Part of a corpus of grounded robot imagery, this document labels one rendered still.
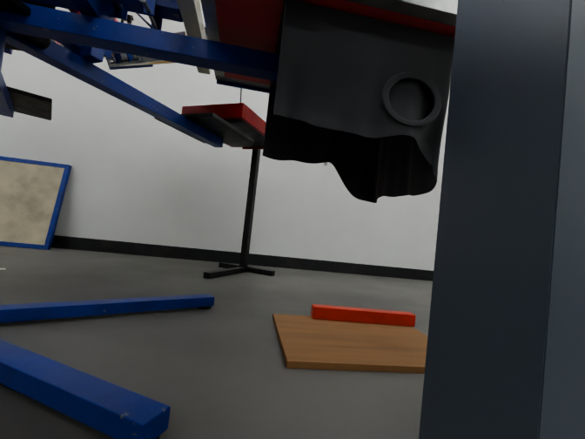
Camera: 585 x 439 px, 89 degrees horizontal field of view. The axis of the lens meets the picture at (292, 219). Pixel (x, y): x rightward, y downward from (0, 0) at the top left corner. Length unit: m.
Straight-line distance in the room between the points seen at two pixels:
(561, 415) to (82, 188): 3.25
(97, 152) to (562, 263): 3.22
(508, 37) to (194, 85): 2.94
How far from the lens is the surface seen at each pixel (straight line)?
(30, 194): 3.37
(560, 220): 0.43
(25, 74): 3.75
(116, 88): 1.54
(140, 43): 1.10
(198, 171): 3.02
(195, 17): 1.15
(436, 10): 0.97
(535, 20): 0.53
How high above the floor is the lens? 0.38
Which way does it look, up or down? 2 degrees up
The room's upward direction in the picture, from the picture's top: 6 degrees clockwise
